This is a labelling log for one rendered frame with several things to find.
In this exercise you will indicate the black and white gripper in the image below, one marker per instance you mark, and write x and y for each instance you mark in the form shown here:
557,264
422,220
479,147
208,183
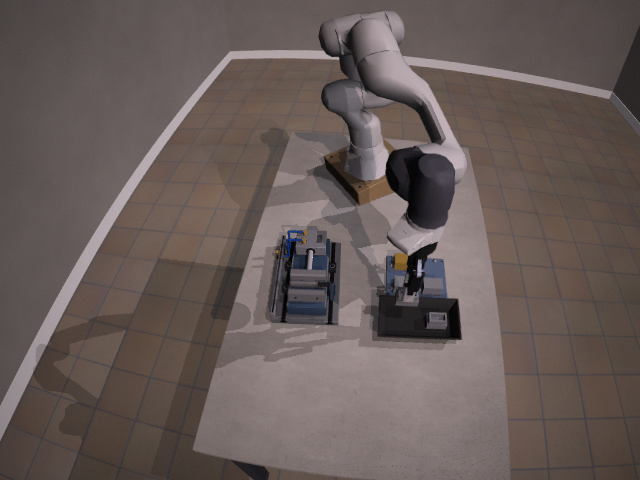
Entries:
417,275

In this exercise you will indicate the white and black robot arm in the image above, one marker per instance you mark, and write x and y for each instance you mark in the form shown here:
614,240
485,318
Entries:
427,181

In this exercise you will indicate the grey flat bar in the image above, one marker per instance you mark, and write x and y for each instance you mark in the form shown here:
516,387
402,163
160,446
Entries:
304,284

